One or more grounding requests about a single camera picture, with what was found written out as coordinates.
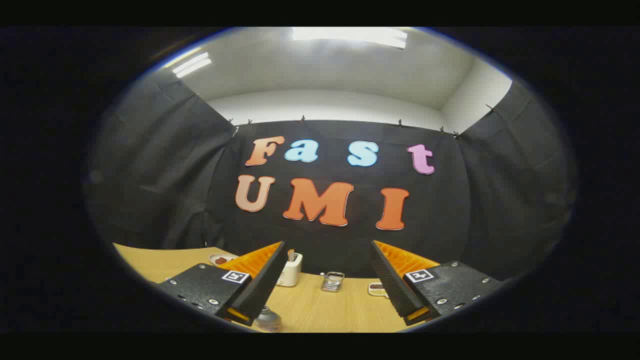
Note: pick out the white divided condiment dish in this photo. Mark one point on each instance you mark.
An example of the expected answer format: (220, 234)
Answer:
(376, 289)

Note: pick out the brown toast slice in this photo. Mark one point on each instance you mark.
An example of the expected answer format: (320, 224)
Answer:
(291, 255)

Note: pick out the wooden table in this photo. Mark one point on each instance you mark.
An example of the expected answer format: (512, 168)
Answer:
(320, 310)

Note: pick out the small ceiling light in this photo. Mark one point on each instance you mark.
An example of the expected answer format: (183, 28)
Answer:
(191, 65)

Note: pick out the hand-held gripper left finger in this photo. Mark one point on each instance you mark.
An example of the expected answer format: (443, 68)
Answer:
(265, 285)

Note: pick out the white oval plate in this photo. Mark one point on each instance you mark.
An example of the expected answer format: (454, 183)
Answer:
(220, 256)

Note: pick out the silver juice bottle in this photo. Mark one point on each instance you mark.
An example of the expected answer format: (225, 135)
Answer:
(267, 320)

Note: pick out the white toaster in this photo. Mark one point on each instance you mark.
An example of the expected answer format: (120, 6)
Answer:
(291, 272)

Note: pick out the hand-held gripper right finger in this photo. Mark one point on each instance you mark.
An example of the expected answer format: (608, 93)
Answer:
(390, 285)

